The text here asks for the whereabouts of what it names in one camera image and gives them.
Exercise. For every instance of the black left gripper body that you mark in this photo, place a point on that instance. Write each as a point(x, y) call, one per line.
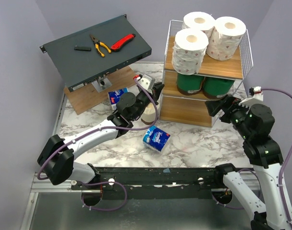
point(150, 91)

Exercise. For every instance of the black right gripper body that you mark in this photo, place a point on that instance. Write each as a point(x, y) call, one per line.
point(227, 107)

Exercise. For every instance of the green roll front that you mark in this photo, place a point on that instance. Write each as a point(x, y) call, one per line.
point(215, 88)

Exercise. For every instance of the green roll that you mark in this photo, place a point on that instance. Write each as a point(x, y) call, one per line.
point(215, 88)
point(189, 84)

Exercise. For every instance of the beige brown paper roll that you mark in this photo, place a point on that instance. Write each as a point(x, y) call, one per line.
point(149, 115)

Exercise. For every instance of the white wire wooden shelf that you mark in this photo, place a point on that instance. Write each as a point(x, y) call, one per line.
point(191, 109)

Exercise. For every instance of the blue Tempo roll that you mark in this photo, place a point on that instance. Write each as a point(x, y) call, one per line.
point(114, 96)
point(156, 139)

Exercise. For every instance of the short floral paper roll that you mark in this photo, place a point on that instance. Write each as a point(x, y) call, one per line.
point(189, 50)

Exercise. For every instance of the large floral paper roll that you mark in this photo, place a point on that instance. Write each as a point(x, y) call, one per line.
point(225, 38)

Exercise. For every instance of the small floral paper roll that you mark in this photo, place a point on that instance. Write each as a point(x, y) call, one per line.
point(199, 20)

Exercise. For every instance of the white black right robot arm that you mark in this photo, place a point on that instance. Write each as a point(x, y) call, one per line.
point(253, 121)

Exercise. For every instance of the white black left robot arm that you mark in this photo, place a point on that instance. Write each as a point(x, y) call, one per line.
point(57, 159)

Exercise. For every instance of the grey metal stand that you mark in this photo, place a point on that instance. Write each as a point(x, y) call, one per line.
point(101, 84)

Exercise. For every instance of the red black utility knife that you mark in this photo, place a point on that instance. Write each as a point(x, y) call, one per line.
point(116, 47)

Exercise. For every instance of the wooden base board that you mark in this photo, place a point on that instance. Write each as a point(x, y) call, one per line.
point(88, 97)

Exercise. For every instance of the dark grey rack panel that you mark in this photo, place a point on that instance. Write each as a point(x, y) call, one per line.
point(78, 68)

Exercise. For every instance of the small black connector block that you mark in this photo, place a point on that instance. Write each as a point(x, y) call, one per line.
point(82, 48)

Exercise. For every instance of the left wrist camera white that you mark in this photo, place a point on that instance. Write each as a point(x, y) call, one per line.
point(145, 81)

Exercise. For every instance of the yellow handled pliers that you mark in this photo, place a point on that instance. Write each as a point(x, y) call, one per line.
point(99, 44)

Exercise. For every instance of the black aluminium mounting rail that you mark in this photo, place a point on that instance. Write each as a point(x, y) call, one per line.
point(145, 183)

